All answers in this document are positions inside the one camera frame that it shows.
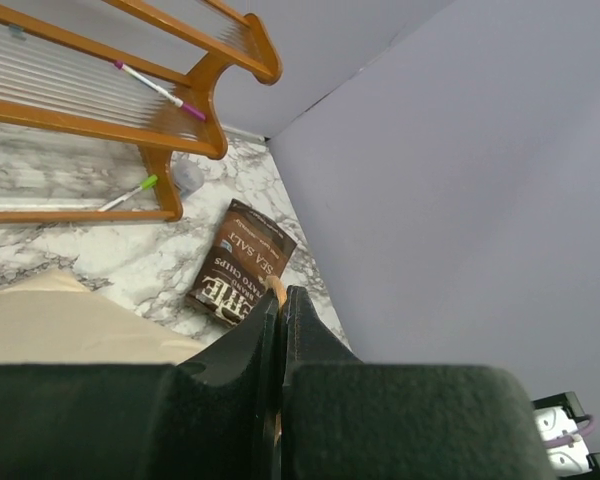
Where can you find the beige paper bag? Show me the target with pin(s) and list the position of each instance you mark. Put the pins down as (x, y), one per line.
(50, 319)

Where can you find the green capped white marker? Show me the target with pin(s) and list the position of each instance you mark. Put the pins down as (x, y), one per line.
(148, 183)

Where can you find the wooden three-tier shelf rack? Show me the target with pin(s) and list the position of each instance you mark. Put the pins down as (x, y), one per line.
(62, 81)

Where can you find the small grey plastic cup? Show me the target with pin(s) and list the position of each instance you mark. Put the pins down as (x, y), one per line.
(187, 176)

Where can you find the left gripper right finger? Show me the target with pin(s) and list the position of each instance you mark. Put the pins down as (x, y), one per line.
(346, 419)

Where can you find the small grey clip on shelf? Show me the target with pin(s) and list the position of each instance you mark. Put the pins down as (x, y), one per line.
(17, 32)

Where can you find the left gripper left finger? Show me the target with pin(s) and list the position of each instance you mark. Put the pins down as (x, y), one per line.
(211, 417)

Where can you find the pink capped white marker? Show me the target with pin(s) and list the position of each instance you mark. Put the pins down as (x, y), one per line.
(176, 101)

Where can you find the brown kettle chips bag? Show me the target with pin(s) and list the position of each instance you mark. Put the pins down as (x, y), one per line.
(247, 248)

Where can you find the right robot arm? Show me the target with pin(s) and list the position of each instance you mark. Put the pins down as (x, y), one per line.
(564, 427)

